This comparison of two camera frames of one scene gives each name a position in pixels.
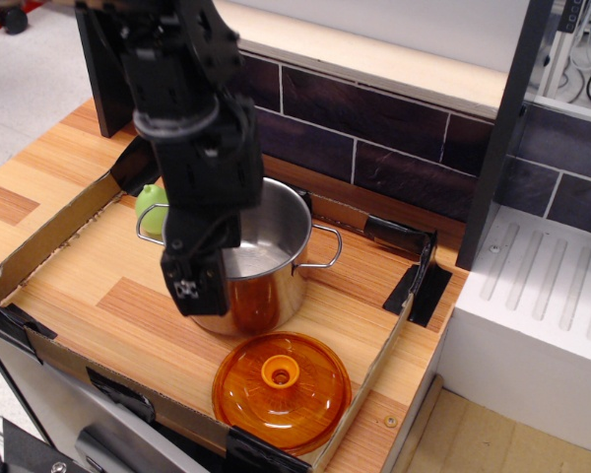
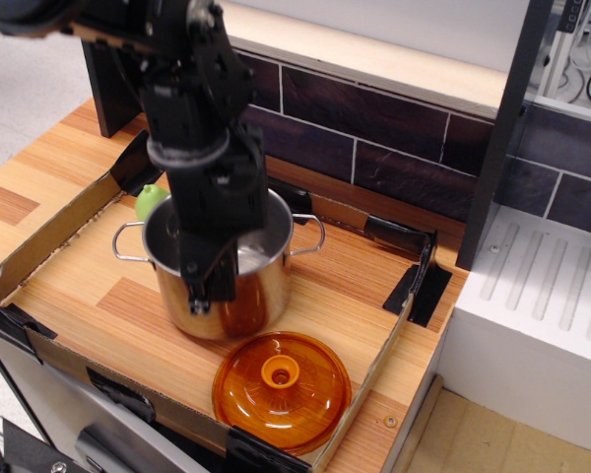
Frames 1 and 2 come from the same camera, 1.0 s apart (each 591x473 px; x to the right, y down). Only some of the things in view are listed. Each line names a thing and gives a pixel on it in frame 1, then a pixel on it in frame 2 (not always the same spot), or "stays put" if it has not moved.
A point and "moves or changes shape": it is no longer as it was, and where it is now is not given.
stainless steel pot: x=266 y=282 moves or changes shape
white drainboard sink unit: x=530 y=334 stays put
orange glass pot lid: x=288 y=390 stays put
